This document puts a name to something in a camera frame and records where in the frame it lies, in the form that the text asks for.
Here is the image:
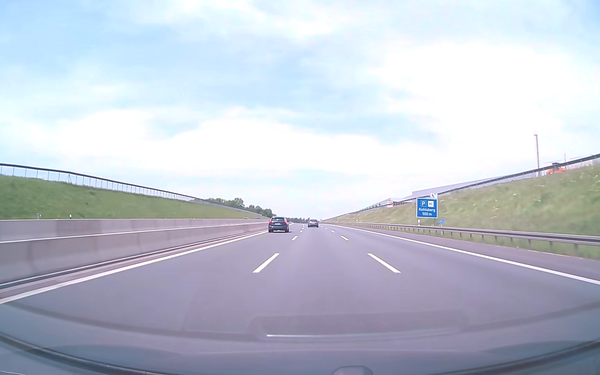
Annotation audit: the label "wire mesh fence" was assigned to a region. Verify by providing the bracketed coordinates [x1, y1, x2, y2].
[0, 159, 259, 213]

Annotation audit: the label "road markings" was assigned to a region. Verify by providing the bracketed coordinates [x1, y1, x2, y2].
[0, 224, 600, 314]

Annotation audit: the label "group of trees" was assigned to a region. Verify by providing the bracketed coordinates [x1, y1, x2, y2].
[206, 197, 277, 218]

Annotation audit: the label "blue road sign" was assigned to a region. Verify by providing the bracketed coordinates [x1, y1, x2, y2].
[416, 193, 439, 226]

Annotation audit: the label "car's own bonnet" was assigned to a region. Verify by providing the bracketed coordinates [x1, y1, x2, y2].
[0, 293, 600, 375]

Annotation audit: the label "plain grass bank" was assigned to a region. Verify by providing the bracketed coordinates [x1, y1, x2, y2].
[0, 171, 265, 220]

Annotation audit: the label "long fence with dark rail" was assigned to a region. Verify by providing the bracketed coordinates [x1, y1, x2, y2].
[357, 145, 600, 213]

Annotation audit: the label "metal guard rail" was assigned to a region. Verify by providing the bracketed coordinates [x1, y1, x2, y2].
[331, 221, 600, 261]

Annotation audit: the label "grey asphalt road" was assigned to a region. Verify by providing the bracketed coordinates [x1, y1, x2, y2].
[0, 222, 600, 334]

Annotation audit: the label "grey concrete median barrier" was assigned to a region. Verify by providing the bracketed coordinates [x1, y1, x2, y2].
[0, 218, 270, 292]

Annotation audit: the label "grass bank with flowers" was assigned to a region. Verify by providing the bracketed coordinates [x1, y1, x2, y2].
[326, 159, 600, 239]

